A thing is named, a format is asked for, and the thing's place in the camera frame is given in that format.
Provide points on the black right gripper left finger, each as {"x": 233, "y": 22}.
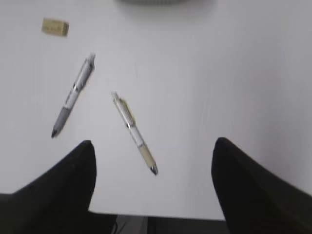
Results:
{"x": 57, "y": 202}

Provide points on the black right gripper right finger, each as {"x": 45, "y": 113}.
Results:
{"x": 254, "y": 200}

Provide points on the beige grip pen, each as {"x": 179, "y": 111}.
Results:
{"x": 130, "y": 123}

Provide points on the grey and white pen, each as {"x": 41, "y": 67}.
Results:
{"x": 84, "y": 74}

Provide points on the yellow eraser near basket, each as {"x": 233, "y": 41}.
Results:
{"x": 55, "y": 27}

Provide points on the green woven plastic basket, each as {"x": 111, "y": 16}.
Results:
{"x": 154, "y": 2}

